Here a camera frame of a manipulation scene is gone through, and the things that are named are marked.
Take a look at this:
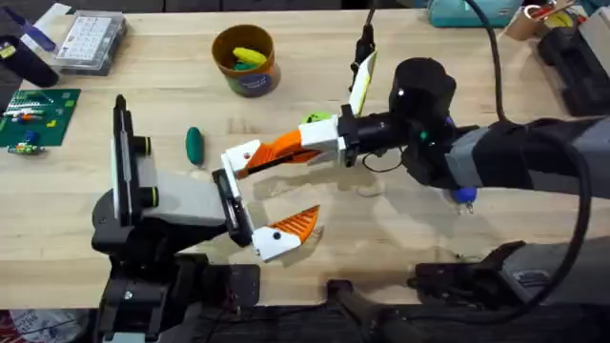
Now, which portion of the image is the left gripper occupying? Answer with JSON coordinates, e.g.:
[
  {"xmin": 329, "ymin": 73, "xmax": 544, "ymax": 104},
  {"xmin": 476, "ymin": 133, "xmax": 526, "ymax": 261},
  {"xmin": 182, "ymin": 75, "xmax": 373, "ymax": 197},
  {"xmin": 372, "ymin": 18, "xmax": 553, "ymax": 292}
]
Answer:
[{"xmin": 91, "ymin": 139, "xmax": 321, "ymax": 264}]

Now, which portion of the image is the orange ribbed wedge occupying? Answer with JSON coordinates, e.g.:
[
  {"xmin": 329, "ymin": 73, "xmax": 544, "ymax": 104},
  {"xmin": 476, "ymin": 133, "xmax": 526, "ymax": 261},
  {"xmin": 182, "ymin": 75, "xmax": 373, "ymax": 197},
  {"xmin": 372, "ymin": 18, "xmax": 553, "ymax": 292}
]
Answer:
[{"xmin": 235, "ymin": 135, "xmax": 299, "ymax": 180}]

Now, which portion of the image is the green disc with holes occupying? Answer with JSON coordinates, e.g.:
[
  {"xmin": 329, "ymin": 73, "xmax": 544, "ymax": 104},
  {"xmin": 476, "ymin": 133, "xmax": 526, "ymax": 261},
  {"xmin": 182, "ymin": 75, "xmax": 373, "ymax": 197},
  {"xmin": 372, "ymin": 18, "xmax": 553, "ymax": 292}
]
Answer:
[{"xmin": 299, "ymin": 111, "xmax": 334, "ymax": 126}]

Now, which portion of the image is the right wrist upright plate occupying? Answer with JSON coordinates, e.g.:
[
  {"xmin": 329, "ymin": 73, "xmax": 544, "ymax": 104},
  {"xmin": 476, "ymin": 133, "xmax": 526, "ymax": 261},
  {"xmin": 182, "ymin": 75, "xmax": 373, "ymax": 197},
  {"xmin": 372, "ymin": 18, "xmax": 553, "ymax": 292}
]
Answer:
[{"xmin": 348, "ymin": 50, "xmax": 379, "ymax": 118}]

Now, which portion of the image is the wrist upright plate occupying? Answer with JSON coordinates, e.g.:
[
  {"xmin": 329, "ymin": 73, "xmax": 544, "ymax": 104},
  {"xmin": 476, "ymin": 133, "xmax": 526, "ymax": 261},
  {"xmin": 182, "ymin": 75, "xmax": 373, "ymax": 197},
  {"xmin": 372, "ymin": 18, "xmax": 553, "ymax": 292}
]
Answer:
[
  {"xmin": 111, "ymin": 93, "xmax": 140, "ymax": 228},
  {"xmin": 348, "ymin": 50, "xmax": 379, "ymax": 118}
]

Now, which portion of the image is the green toy cucumber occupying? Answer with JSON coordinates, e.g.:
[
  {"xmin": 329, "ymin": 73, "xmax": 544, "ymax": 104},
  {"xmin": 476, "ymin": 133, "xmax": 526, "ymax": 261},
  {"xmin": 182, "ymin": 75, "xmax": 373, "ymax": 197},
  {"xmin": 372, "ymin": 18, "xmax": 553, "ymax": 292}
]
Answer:
[{"xmin": 185, "ymin": 126, "xmax": 206, "ymax": 168}]

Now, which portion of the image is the brown tub with toys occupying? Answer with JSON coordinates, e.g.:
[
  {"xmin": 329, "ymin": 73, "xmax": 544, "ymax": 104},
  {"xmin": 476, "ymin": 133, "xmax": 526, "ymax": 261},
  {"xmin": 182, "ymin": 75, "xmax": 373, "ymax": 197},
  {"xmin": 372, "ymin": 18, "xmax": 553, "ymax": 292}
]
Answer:
[{"xmin": 211, "ymin": 24, "xmax": 282, "ymax": 99}]

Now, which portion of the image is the left wrist upright plate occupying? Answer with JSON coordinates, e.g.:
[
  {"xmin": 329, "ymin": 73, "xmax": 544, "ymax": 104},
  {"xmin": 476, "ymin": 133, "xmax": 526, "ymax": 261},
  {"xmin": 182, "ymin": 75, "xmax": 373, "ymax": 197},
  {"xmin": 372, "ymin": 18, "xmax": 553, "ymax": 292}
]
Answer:
[{"xmin": 111, "ymin": 93, "xmax": 140, "ymax": 228}]

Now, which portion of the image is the teal box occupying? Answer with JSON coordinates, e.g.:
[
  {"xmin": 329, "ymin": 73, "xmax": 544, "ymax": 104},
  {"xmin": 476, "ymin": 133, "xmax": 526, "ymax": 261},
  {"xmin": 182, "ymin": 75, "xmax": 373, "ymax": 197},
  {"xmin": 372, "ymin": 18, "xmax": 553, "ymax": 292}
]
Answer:
[{"xmin": 425, "ymin": 0, "xmax": 524, "ymax": 30}]

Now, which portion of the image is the clear plastic parts box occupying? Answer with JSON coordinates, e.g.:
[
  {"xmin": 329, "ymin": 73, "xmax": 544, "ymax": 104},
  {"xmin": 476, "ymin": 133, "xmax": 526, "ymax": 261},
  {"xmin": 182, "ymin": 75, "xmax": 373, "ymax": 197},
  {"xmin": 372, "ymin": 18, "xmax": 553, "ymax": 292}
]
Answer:
[{"xmin": 51, "ymin": 10, "xmax": 129, "ymax": 78}]

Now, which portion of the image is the green board with blocks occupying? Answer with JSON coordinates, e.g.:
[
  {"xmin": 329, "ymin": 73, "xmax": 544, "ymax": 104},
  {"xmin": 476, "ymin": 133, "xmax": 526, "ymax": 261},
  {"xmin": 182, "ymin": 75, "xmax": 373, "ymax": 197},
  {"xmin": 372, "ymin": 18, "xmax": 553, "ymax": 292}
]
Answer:
[{"xmin": 0, "ymin": 88, "xmax": 83, "ymax": 156}]

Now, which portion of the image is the red and white bag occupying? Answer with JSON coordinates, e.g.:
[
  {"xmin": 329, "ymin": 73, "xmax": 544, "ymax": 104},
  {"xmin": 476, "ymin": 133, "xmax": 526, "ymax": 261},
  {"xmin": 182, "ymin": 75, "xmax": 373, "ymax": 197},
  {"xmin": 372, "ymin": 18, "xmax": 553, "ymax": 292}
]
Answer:
[{"xmin": 0, "ymin": 308, "xmax": 92, "ymax": 343}]

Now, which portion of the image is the black box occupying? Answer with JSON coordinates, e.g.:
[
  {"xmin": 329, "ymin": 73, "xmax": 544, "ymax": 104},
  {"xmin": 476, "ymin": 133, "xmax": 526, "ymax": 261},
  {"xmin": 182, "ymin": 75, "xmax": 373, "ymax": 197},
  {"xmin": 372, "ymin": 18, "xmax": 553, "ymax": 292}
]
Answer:
[{"xmin": 537, "ymin": 25, "xmax": 610, "ymax": 118}]

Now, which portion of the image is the black tool with yellow label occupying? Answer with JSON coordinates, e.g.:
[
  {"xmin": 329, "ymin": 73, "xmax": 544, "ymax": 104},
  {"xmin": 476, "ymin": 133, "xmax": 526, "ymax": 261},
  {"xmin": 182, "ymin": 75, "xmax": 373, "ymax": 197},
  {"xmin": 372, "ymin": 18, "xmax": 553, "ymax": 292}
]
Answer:
[{"xmin": 0, "ymin": 34, "xmax": 61, "ymax": 90}]

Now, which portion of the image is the blue tool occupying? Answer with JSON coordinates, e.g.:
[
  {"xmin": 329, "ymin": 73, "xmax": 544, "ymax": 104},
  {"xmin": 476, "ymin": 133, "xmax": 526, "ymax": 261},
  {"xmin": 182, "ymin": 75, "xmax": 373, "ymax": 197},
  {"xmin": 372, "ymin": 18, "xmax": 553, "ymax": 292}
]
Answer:
[{"xmin": 3, "ymin": 6, "xmax": 58, "ymax": 53}]

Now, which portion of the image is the grey box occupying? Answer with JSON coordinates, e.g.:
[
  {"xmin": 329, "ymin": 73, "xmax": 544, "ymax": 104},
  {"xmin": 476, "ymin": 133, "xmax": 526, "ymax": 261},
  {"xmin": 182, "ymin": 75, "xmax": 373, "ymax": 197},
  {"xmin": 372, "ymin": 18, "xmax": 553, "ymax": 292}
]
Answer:
[{"xmin": 578, "ymin": 6, "xmax": 610, "ymax": 78}]

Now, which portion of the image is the thin black wire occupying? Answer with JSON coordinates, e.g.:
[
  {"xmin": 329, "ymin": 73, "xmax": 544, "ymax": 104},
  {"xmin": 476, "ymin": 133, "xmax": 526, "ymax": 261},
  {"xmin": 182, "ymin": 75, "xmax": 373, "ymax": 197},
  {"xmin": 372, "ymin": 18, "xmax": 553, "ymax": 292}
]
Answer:
[{"xmin": 360, "ymin": 151, "xmax": 405, "ymax": 174}]

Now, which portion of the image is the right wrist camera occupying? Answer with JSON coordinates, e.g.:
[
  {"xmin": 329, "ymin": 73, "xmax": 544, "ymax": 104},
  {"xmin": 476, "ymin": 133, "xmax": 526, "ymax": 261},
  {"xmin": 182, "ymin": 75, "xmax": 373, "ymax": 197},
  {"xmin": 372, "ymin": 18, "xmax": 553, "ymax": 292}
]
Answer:
[{"xmin": 350, "ymin": 22, "xmax": 377, "ymax": 91}]

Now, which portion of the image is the black rail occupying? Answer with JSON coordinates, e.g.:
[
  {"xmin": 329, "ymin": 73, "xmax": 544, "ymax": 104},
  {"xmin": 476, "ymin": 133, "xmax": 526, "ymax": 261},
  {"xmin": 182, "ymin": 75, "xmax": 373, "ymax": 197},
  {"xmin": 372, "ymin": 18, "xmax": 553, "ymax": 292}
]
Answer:
[{"xmin": 156, "ymin": 304, "xmax": 610, "ymax": 343}]

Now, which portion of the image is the thick black cable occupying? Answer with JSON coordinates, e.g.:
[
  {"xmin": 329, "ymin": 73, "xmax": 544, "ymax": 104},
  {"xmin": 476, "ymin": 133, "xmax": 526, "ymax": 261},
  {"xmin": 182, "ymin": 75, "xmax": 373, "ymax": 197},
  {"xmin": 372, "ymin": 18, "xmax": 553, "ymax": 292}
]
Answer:
[{"xmin": 464, "ymin": 0, "xmax": 593, "ymax": 326}]

